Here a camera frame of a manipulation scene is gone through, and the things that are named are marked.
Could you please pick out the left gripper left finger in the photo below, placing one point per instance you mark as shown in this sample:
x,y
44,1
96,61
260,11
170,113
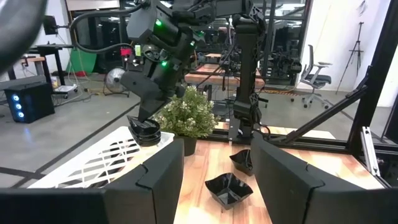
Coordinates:
x,y
140,202

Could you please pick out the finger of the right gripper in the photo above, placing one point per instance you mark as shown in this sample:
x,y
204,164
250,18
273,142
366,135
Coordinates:
x,y
149,93

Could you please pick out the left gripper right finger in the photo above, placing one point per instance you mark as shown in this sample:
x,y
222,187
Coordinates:
x,y
295,202

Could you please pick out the black teardrop mini plate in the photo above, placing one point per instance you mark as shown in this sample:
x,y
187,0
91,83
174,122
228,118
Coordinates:
x,y
149,143
149,127
152,138

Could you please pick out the black square mini plate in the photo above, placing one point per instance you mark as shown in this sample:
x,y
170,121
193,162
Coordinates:
x,y
242,161
228,191

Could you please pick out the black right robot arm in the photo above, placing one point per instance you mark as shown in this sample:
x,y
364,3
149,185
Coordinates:
x,y
245,62

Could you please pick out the black background robot arm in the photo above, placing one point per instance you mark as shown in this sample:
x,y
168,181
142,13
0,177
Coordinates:
x,y
286,67

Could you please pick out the round floor fan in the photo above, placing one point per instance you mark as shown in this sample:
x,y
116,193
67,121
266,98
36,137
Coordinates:
x,y
115,79

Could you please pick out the artificial potted plant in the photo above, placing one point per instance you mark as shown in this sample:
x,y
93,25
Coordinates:
x,y
186,115

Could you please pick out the wooden workbench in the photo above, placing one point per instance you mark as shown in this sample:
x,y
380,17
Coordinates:
x,y
211,77

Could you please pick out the green fabric backdrop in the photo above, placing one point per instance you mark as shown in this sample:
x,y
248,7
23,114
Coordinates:
x,y
84,62

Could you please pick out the black standing desk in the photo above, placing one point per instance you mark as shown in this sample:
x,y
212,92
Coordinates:
x,y
53,47

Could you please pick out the black computer tower blue lights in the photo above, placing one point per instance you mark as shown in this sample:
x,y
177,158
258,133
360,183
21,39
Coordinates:
x,y
34,102

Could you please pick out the small wooden side table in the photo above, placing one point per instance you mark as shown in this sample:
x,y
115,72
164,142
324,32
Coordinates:
x,y
37,59

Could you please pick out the black monitor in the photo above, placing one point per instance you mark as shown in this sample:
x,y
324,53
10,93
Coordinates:
x,y
49,25

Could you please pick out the grey office chair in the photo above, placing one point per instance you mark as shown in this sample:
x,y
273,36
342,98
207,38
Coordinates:
x,y
317,79

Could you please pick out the black tripod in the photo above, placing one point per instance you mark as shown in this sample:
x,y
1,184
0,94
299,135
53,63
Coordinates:
x,y
359,46

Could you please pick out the silver metal bracket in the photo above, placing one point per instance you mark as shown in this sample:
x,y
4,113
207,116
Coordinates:
x,y
370,152

